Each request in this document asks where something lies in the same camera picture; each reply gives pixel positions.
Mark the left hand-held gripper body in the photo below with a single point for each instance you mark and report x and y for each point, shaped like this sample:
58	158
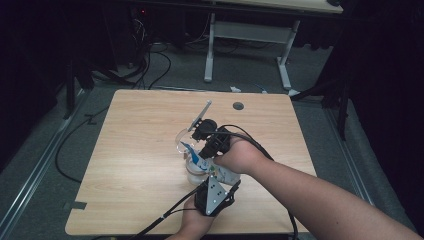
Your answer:
213	196

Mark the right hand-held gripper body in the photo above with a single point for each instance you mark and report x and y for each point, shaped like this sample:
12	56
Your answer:
215	140

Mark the blue-capped white bottle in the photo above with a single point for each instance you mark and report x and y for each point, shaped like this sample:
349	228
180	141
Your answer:
221	173

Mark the clear glass jar with lid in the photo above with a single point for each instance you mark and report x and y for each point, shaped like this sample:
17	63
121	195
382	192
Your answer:
191	170

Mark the person's right hand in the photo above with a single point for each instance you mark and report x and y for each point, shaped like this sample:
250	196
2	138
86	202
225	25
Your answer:
241	156

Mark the black round table grommet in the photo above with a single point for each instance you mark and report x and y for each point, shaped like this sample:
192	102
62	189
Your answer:
238	106

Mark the small white floor object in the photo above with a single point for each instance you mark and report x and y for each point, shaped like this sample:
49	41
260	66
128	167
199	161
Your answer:
235	89

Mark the black metal stand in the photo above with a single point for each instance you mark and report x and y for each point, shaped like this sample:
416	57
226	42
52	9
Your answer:
70	90
341	110

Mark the grey tape strip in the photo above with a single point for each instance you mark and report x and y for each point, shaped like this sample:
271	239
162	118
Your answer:
76	205

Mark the white desk frame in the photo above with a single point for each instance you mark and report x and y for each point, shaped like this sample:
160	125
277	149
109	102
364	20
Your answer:
248	32

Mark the metal floor rail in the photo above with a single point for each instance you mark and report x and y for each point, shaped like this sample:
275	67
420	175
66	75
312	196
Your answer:
36	170
350	160

